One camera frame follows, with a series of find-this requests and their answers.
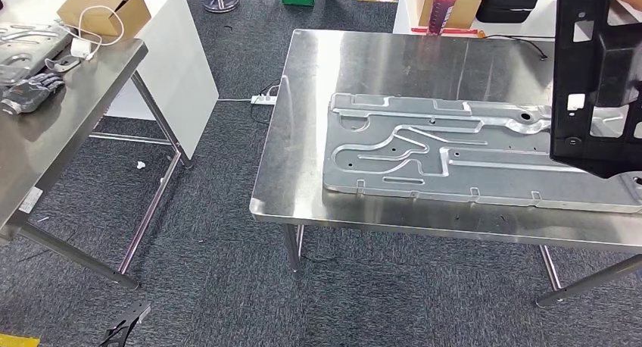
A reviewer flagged black plastic panel part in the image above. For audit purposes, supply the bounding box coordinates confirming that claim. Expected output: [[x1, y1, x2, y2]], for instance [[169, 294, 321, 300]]
[[550, 0, 642, 179]]

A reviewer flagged stainless steel workbench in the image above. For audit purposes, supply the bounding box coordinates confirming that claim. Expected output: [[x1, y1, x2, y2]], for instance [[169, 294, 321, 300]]
[[249, 29, 642, 308]]

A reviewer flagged stamped grey metal plate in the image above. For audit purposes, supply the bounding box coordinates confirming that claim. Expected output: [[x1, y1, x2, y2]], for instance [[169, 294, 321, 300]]
[[323, 92, 642, 214], [0, 22, 73, 87]]

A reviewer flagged white board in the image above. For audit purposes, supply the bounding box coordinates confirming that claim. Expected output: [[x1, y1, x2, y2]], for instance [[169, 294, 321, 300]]
[[106, 0, 220, 160]]

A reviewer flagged red snack can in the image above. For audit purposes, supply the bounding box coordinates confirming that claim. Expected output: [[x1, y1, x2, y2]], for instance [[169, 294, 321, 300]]
[[427, 0, 460, 36]]

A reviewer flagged red flat strip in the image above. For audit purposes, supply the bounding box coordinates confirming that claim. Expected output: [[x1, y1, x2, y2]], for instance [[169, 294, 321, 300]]
[[411, 27, 487, 38]]

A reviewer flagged black bag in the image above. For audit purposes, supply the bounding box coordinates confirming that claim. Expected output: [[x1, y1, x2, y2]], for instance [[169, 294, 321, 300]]
[[475, 0, 544, 24]]

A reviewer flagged stainless steel table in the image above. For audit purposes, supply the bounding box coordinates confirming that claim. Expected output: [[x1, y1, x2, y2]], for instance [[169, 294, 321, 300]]
[[0, 20, 194, 290]]

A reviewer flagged grey metal hook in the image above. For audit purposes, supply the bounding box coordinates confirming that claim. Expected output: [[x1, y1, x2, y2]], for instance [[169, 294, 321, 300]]
[[44, 55, 81, 73]]

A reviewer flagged spare grey robot hand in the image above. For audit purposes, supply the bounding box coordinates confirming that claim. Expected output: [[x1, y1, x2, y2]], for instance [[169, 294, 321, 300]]
[[0, 73, 66, 116]]

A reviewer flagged yellow floor tape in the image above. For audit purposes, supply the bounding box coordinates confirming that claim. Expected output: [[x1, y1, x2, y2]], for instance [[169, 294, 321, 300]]
[[0, 333, 41, 347]]

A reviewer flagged black cable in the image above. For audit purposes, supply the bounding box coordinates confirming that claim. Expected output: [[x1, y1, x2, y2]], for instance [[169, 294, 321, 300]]
[[482, 33, 549, 61]]

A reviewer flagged white charger with cable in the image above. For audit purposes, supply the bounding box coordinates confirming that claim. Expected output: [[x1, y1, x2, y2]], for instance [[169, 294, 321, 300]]
[[69, 5, 126, 61]]

